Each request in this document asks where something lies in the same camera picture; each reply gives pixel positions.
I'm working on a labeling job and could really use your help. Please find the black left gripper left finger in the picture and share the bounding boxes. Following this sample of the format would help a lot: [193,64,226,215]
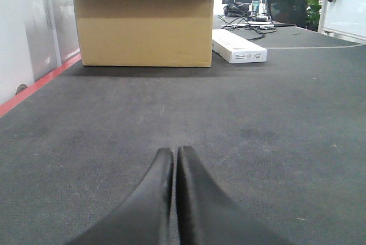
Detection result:
[68,148,174,244]

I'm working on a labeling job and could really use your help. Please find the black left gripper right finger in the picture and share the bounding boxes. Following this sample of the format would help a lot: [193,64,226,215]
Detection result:
[176,146,290,244]

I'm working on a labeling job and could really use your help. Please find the long white carton box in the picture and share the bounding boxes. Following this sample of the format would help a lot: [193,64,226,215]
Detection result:
[212,29,267,64]

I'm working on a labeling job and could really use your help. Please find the large brown cardboard box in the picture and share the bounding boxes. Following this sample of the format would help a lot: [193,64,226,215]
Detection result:
[73,0,214,67]

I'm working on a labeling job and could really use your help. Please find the black office chair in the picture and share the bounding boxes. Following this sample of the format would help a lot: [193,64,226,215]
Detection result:
[266,0,307,28]

